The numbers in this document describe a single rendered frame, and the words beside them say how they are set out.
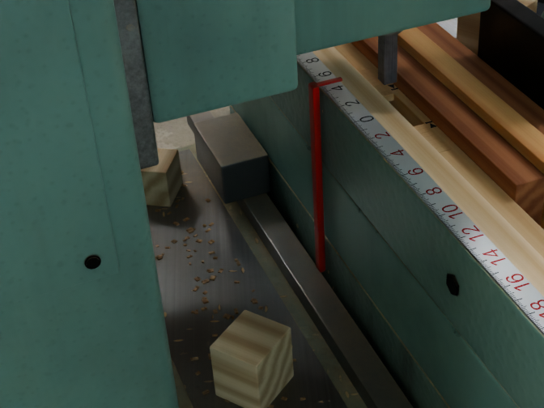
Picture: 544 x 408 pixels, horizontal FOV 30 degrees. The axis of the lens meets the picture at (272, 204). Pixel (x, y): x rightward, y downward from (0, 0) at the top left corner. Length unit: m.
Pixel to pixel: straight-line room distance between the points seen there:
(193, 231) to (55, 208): 0.31
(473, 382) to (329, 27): 0.20
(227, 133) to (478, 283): 0.34
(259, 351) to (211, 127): 0.25
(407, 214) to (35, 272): 0.20
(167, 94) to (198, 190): 0.31
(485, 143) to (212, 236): 0.26
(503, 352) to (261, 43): 0.19
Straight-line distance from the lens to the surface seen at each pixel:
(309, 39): 0.56
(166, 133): 2.43
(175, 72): 0.50
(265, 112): 0.75
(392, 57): 0.63
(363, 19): 0.57
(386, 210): 0.57
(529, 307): 0.46
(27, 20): 0.43
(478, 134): 0.59
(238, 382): 0.62
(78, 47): 0.44
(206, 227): 0.77
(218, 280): 0.72
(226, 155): 0.76
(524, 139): 0.58
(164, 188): 0.79
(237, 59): 0.51
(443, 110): 0.61
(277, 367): 0.62
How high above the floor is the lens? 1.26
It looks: 36 degrees down
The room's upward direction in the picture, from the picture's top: 4 degrees counter-clockwise
